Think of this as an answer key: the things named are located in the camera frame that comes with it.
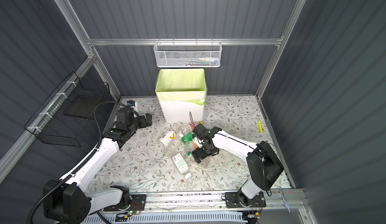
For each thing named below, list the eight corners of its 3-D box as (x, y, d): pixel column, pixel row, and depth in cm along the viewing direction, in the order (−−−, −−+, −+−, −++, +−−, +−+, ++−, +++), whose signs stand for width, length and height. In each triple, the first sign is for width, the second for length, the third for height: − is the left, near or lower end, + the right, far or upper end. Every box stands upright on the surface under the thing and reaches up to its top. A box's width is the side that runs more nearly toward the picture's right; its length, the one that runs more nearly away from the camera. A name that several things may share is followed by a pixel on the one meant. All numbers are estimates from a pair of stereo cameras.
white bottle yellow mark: (160, 144, 95) (158, 140, 91) (170, 132, 100) (169, 128, 97) (167, 148, 93) (165, 145, 89) (177, 136, 98) (176, 132, 95)
